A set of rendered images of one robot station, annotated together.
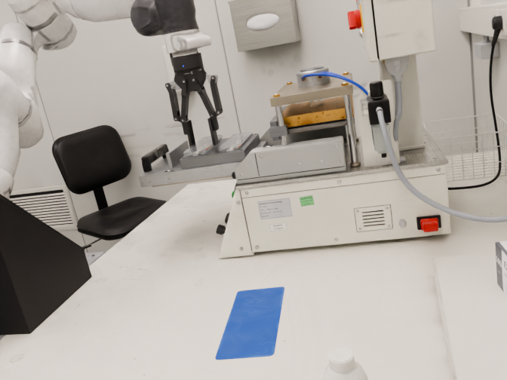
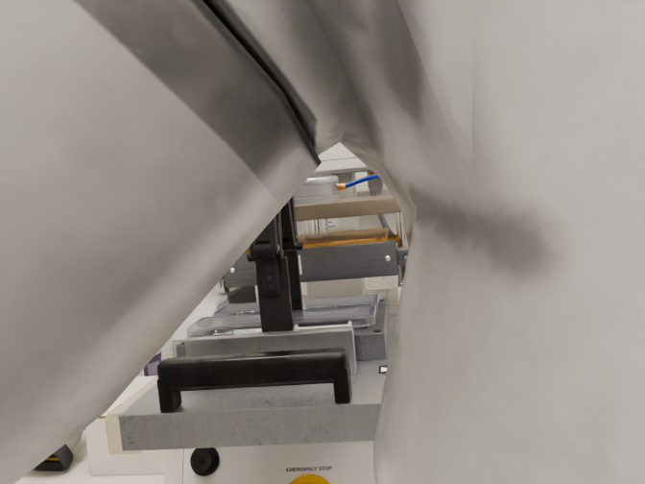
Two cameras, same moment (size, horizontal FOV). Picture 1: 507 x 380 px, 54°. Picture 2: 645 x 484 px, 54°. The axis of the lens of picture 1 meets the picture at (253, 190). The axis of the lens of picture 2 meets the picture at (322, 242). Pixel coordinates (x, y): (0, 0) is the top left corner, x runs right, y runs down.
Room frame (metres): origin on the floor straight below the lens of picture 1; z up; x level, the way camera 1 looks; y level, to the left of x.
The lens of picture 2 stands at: (1.32, 0.73, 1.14)
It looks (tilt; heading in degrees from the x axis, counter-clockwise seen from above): 5 degrees down; 263
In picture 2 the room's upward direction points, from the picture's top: 5 degrees counter-clockwise
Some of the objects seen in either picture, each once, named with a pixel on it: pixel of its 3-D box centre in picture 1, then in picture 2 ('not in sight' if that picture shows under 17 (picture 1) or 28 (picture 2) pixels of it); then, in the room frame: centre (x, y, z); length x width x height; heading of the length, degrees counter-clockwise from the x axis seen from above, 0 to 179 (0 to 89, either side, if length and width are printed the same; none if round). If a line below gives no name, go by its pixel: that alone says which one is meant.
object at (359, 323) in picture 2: (204, 147); (283, 327); (1.29, 0.10, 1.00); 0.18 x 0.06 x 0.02; 166
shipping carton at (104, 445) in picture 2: not in sight; (151, 421); (1.50, -0.26, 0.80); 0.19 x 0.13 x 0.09; 72
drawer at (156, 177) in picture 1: (205, 157); (286, 353); (1.29, 0.11, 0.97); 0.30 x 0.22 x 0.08; 76
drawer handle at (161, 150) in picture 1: (155, 157); (253, 378); (1.33, 0.24, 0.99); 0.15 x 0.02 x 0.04; 166
